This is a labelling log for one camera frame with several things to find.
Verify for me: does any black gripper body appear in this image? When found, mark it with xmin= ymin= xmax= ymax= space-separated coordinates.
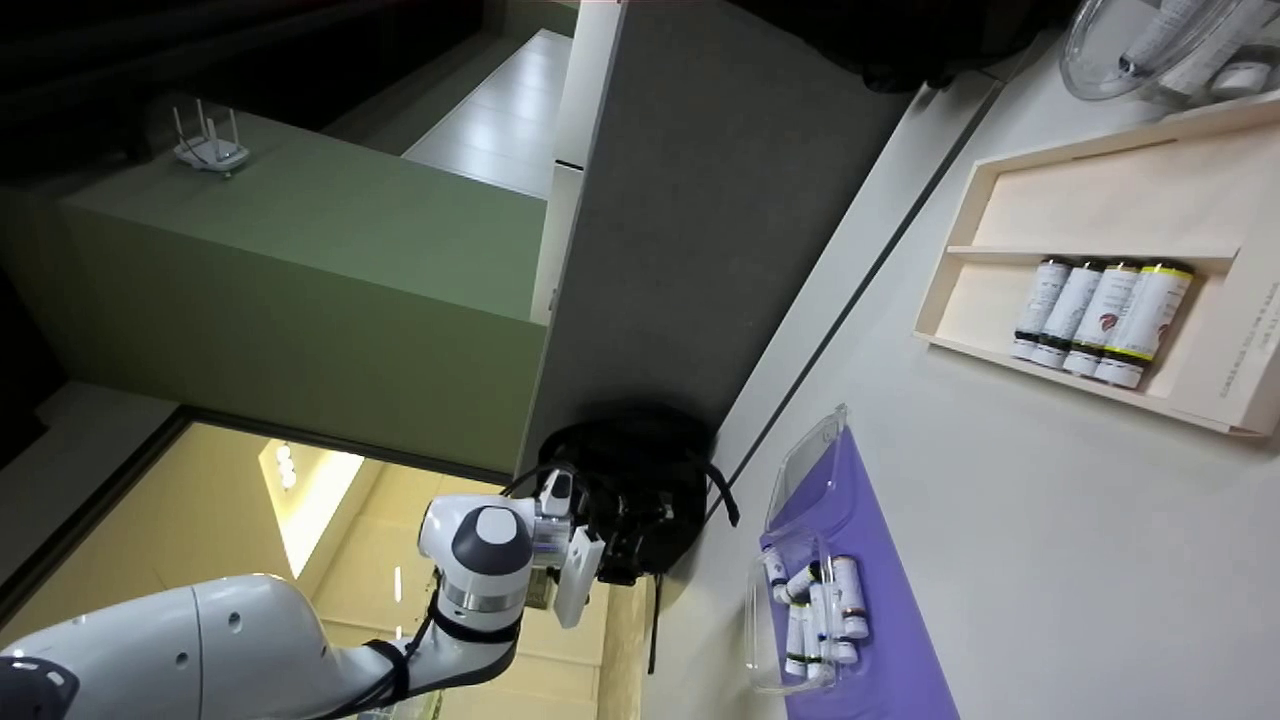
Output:
xmin=592 ymin=497 xmax=655 ymax=578

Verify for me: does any white bottle black band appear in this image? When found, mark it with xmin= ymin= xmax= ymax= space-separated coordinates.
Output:
xmin=812 ymin=635 xmax=865 ymax=689
xmin=812 ymin=573 xmax=847 ymax=652
xmin=833 ymin=552 xmax=873 ymax=643
xmin=778 ymin=563 xmax=829 ymax=607
xmin=778 ymin=605 xmax=815 ymax=685

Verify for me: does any white bottle black cap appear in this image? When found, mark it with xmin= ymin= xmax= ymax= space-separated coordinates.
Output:
xmin=1007 ymin=252 xmax=1075 ymax=368
xmin=1037 ymin=257 xmax=1107 ymax=378

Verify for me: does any white bottle red label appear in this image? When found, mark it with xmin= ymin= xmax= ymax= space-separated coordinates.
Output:
xmin=1061 ymin=257 xmax=1143 ymax=385

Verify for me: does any white bottle yellow cap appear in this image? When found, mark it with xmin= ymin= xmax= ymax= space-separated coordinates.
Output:
xmin=1086 ymin=260 xmax=1201 ymax=395

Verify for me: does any purple mat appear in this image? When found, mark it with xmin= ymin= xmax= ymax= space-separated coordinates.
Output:
xmin=756 ymin=424 xmax=965 ymax=720

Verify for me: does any grey partition panel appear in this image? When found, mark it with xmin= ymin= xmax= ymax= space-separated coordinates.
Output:
xmin=507 ymin=0 xmax=928 ymax=490

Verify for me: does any green cabinet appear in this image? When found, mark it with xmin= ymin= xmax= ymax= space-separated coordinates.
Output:
xmin=54 ymin=109 xmax=556 ymax=479

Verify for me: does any white wifi router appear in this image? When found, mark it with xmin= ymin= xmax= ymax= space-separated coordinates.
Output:
xmin=162 ymin=94 xmax=257 ymax=181

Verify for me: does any light wooden shelf tray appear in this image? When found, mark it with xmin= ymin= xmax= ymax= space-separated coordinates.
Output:
xmin=912 ymin=97 xmax=1280 ymax=452

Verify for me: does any white electric fan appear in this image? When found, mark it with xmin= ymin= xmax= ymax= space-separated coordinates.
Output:
xmin=1055 ymin=0 xmax=1280 ymax=109

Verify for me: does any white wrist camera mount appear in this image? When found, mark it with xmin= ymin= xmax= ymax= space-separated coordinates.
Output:
xmin=551 ymin=519 xmax=609 ymax=633

